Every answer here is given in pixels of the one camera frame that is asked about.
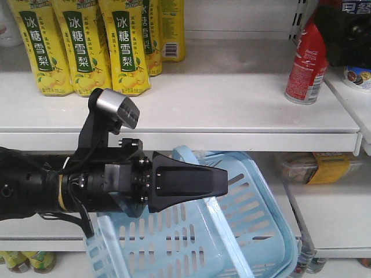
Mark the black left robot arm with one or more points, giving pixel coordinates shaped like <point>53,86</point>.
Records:
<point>32,183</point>

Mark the yellow labelled cookie box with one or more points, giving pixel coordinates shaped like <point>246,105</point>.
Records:
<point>313,168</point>

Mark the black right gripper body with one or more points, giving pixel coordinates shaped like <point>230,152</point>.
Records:
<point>345,29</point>

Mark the red coke bottle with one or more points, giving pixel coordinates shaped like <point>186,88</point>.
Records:
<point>309,66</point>

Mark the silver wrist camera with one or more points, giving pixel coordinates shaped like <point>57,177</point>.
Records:
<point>114,107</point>

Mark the yellow pear drink bottle middle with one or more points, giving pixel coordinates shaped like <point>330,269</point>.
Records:
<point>84,36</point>

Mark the yellow pear drink bottle right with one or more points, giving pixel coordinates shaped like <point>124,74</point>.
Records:
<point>123,23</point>

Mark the yellow pear drink bottle left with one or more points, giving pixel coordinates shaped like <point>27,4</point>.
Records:
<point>44,44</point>

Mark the light blue plastic basket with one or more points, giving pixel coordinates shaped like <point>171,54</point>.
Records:
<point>241,234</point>

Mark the white metal store shelving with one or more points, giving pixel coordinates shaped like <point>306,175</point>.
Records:
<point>226,95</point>

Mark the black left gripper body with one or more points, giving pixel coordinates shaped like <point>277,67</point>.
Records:
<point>118,179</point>

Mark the blue oreo cup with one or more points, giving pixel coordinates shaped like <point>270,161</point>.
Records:
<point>357,78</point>

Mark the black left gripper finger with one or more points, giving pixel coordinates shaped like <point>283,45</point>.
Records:
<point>175,182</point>

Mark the yellow pear drink bottle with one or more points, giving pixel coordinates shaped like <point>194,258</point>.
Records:
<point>123,23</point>
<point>84,36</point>
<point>44,44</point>

